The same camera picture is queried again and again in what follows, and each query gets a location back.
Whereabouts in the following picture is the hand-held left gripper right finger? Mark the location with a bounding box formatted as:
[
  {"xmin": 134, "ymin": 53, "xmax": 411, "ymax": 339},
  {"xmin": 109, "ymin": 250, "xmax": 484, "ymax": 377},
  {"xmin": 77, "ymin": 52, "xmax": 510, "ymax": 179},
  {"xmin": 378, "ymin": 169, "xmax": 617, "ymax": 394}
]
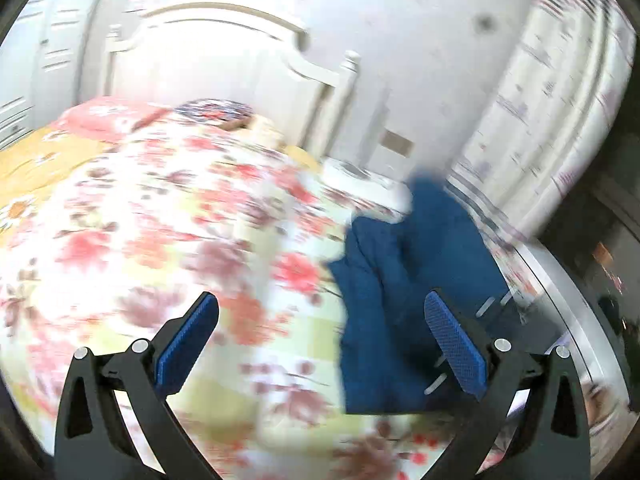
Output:
[{"xmin": 424, "ymin": 290, "xmax": 594, "ymax": 480}]

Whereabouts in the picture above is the wall socket plate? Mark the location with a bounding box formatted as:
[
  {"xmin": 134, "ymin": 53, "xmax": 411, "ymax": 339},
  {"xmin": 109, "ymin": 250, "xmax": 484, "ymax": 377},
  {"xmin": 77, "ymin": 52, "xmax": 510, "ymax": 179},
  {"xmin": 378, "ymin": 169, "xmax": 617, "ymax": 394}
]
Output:
[{"xmin": 380, "ymin": 130, "xmax": 416, "ymax": 159}]

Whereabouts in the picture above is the floral bed blanket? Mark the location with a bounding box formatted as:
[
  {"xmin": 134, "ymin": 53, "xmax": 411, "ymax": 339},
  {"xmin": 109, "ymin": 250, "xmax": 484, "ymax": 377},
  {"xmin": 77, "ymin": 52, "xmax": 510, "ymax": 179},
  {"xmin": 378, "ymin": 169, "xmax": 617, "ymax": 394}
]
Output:
[{"xmin": 0, "ymin": 110, "xmax": 556, "ymax": 480}]

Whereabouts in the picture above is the patterned white curtain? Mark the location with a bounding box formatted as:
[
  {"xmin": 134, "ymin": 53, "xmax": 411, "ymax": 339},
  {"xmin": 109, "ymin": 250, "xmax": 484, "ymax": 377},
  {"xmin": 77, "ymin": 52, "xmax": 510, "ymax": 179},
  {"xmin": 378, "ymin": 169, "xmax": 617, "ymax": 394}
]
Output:
[{"xmin": 445, "ymin": 0, "xmax": 636, "ymax": 261}]

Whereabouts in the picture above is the white wardrobe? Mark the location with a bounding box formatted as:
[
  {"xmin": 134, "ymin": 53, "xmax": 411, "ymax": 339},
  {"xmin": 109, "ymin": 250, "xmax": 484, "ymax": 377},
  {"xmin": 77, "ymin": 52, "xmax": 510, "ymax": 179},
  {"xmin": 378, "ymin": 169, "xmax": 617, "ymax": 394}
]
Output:
[{"xmin": 0, "ymin": 0, "xmax": 117, "ymax": 151}]

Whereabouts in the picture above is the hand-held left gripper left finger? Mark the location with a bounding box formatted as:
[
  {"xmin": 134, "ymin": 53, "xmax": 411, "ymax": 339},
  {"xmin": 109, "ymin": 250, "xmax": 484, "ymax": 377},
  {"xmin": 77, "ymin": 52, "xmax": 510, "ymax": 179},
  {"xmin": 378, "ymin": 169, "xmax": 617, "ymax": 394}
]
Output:
[{"xmin": 54, "ymin": 291, "xmax": 221, "ymax": 480}]

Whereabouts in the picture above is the pink floral pillow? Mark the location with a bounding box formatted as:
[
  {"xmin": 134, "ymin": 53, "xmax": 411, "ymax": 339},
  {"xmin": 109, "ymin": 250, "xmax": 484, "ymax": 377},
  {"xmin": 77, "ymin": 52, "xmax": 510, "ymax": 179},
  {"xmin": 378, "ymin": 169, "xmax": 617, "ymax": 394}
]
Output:
[{"xmin": 50, "ymin": 95, "xmax": 176, "ymax": 144}]

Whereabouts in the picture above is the yellow floral bedsheet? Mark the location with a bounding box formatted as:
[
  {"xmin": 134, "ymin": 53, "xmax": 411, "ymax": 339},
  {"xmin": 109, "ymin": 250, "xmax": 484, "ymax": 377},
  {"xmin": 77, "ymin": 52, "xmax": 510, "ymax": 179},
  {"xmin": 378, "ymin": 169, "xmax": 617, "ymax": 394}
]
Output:
[{"xmin": 0, "ymin": 125, "xmax": 121, "ymax": 241}]

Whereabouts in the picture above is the dark patterned pillow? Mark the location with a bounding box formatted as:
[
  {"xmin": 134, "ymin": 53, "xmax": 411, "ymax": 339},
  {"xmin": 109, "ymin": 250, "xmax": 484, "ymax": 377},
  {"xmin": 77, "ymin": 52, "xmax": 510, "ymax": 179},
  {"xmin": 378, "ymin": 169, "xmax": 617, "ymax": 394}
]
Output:
[{"xmin": 175, "ymin": 99, "xmax": 254, "ymax": 129}]

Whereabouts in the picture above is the white nightstand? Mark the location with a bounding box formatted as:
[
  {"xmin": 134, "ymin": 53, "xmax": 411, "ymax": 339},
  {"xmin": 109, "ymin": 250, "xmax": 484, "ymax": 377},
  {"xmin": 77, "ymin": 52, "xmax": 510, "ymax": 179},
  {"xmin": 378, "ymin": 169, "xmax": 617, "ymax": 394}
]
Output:
[{"xmin": 320, "ymin": 157, "xmax": 416, "ymax": 211}]

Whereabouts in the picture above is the white headboard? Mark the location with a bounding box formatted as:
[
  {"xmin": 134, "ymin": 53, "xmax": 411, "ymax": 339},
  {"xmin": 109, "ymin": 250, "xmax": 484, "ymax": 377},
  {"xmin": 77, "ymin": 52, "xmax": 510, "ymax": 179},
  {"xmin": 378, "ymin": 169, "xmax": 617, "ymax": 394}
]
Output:
[{"xmin": 102, "ymin": 5, "xmax": 362, "ymax": 161}]

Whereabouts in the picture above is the blue jacket with fur collar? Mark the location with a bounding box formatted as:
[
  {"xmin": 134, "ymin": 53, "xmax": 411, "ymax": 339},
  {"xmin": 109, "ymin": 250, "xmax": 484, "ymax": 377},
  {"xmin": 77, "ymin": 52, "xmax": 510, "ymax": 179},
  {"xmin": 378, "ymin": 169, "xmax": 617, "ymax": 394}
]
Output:
[{"xmin": 327, "ymin": 172, "xmax": 521, "ymax": 416}]

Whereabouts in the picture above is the pale yellow pillow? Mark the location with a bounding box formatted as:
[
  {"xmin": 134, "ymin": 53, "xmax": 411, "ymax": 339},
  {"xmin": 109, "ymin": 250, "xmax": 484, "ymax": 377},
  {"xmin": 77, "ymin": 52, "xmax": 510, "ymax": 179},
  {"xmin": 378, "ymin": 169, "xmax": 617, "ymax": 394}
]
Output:
[{"xmin": 245, "ymin": 115, "xmax": 322, "ymax": 171}]

